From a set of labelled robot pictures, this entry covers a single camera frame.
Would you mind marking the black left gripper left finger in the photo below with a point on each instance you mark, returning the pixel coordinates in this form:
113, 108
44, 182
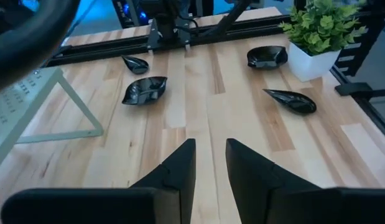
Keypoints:
167, 193

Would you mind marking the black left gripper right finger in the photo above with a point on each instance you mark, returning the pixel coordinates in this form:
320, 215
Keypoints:
260, 193

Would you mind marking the black teardrop mini plate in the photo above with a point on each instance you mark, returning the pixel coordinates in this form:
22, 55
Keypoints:
137, 66
295, 102

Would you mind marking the black square mini plate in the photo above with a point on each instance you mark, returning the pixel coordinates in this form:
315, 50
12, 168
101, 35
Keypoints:
267, 59

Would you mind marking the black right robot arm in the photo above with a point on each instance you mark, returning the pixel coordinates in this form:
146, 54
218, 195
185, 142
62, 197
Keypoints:
167, 18

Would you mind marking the green plant in white pot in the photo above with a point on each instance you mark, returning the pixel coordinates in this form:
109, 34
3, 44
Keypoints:
313, 62

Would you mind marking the green perforated metal shelf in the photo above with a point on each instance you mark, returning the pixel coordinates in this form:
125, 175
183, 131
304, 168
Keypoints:
12, 109

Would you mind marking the blue-lit computer tower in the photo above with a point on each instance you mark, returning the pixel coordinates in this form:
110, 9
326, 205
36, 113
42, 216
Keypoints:
127, 12

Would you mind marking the black frame bracket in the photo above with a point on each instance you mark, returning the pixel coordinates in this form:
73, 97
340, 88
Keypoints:
354, 89

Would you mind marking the black aluminium table frame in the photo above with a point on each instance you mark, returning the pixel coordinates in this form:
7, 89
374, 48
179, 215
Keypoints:
117, 46

